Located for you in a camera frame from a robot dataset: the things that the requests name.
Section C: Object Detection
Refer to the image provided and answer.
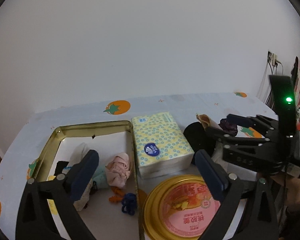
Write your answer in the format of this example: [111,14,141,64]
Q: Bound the yellow patterned tissue pack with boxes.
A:
[132,112,194,179]

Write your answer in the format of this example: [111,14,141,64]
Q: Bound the black fuzzy sock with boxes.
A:
[183,122,216,165]

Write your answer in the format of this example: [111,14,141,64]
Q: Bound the mint green soft cloth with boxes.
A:
[92,166,109,190]

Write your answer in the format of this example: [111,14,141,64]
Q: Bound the pink knotted cloth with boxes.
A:
[105,152,131,189]

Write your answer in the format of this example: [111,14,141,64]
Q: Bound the yellow sock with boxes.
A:
[47,175,58,215]

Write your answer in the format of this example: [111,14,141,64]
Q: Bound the dark blue hair tie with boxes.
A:
[121,192,138,216]

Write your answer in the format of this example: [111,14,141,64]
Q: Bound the person's right hand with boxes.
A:
[271,174,300,212]

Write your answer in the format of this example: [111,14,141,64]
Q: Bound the gold rectangular tin tray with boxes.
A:
[33,120,145,239]

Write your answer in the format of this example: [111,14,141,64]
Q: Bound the orange hair tie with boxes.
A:
[108,186,126,204]

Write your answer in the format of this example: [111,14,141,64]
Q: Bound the white wall socket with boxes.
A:
[267,51,279,67]

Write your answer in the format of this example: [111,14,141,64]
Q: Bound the round gold pink tin lid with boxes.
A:
[142,174,221,239]

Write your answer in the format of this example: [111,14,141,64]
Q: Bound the white sock blue stripe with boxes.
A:
[63,143,90,174]

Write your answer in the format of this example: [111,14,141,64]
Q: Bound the beige stocking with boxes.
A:
[196,114,222,130]

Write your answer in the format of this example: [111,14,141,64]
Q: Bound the white waffle towel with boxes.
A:
[74,180,93,211]

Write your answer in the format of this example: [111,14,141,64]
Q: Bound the dark purple scrunchie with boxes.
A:
[218,118,238,137]

